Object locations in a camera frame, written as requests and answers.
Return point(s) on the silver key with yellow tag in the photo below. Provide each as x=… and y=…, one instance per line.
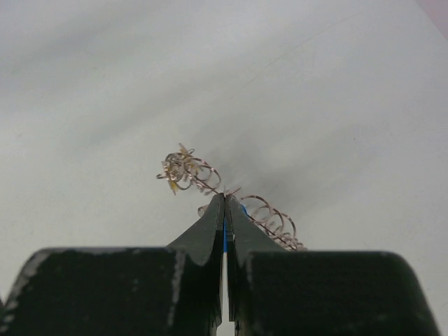
x=183, y=151

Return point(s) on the steel disc with key rings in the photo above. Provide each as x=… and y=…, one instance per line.
x=196, y=173

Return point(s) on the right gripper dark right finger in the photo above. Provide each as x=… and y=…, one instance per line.
x=277, y=292

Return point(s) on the yellow key tag on disc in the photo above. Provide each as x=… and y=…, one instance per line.
x=173, y=186

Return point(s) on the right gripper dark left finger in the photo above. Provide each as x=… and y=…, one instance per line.
x=169, y=290

